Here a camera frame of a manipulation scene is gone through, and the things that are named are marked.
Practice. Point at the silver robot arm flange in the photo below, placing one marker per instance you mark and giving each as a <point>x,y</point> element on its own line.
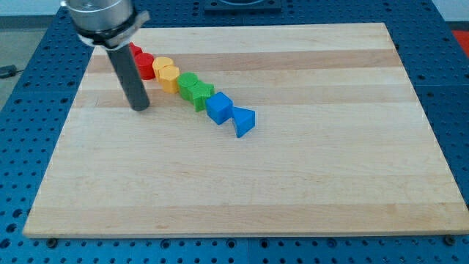
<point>106,23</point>

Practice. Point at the blue triangle block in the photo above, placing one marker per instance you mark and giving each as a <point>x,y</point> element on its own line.
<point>244,120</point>

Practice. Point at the blue cube block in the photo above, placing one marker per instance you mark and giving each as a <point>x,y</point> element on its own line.
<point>219,108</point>

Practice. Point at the green star block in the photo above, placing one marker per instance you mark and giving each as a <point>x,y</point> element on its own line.
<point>199,93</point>

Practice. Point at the green cylinder block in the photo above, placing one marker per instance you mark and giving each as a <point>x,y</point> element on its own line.
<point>186,81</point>

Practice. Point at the yellow hexagon block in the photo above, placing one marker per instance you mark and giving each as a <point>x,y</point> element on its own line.
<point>168,79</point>

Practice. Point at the yellow cylinder block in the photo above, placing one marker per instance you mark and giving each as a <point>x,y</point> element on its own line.
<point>159,63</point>

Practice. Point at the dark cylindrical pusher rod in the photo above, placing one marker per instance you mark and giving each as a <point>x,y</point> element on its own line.
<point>129,78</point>

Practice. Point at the wooden board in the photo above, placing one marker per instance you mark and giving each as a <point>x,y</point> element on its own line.
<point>341,145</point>

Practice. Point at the red cylinder block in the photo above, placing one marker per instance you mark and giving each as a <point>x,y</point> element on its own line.
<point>144,62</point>

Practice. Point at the red block behind rod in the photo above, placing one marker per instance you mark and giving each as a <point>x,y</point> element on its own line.
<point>135,50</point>

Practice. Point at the black device on floor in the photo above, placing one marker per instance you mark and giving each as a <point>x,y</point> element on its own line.
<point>8,71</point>

